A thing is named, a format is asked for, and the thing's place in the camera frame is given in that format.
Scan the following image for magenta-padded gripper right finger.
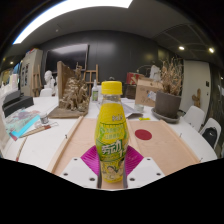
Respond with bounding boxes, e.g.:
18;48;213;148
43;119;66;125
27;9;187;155
122;145;166;190

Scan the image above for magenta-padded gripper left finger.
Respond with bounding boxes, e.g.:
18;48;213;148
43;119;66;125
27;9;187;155
59;144;103;190

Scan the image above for yellow drink bottle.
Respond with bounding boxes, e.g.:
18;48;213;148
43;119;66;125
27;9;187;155
94;80;130;184

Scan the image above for flat round red coaster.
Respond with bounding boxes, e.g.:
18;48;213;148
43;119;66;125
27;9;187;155
134;128;153;141

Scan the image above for beige wooden board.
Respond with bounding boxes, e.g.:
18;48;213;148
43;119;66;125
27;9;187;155
46;115;201;177

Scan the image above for grey plant saucer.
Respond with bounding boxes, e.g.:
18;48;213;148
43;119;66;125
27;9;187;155
150;107;181;124

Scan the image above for small glass jar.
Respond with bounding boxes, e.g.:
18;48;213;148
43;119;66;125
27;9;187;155
134;103;145;113

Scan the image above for wooden paintbrush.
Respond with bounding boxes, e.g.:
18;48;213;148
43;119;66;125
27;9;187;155
20;122;59;138

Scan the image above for small paint jar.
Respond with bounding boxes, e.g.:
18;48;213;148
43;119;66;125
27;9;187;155
39;112;50;125

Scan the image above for golden sculpture on wooden base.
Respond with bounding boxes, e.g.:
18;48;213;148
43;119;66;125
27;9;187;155
48;60;91;120

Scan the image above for dried plant in grey pot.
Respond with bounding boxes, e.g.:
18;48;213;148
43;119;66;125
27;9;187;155
154;56;184;119

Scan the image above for clear spray bottle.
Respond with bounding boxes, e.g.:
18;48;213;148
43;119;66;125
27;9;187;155
91;79;100;102

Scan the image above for brown cardboard box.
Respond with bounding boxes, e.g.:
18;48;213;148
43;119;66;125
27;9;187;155
134;78;164;108

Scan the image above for white plastic chair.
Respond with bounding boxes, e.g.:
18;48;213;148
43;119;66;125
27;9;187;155
182;105;206;132
199;117;223;149
39;87;54;98

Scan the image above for black backpack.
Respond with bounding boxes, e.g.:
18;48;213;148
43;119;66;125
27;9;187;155
201;126;218;148

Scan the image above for red box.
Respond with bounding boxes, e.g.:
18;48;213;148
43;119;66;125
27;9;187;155
125;72;145;86

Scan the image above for wooden easel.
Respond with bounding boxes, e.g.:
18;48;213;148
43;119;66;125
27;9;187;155
75;63;101;96

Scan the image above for wooden figure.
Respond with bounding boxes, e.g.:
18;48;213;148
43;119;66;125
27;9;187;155
191;88;202;108

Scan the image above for white plaster statue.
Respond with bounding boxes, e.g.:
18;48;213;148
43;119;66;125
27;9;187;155
148;64;162;83

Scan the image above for white plaster bust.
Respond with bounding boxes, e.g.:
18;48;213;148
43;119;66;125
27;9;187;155
43;69;57;91

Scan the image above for black box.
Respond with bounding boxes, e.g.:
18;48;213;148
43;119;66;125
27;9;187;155
1;89;34;118

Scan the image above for long ceiling strip light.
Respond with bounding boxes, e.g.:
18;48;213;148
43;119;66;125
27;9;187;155
12;0;134;45

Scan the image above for black wall screen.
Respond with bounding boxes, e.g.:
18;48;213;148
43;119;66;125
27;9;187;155
44;43;90;73

